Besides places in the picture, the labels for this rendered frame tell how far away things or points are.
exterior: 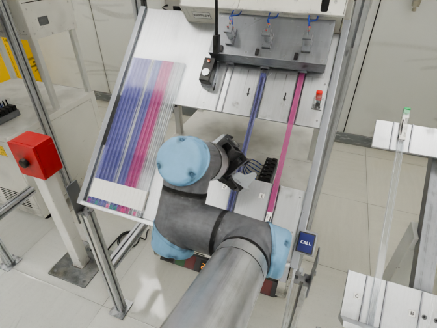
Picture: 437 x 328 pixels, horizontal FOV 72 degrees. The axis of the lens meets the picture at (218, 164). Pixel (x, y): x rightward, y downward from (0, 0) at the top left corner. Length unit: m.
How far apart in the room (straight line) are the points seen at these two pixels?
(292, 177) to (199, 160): 0.86
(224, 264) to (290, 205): 0.50
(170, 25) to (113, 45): 2.17
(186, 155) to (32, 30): 1.52
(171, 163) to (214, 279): 0.18
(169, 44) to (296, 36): 0.42
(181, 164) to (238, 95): 0.53
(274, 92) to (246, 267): 0.64
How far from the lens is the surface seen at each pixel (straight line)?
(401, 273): 0.98
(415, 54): 2.59
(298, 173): 1.29
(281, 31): 0.95
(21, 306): 1.84
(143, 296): 1.64
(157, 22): 1.17
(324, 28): 0.95
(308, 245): 0.79
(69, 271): 1.84
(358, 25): 1.04
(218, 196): 0.87
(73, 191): 1.10
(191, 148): 0.43
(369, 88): 2.64
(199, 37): 1.07
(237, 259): 0.37
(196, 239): 0.46
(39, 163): 1.35
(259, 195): 0.84
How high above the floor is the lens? 1.38
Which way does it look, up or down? 36 degrees down
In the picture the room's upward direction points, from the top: straight up
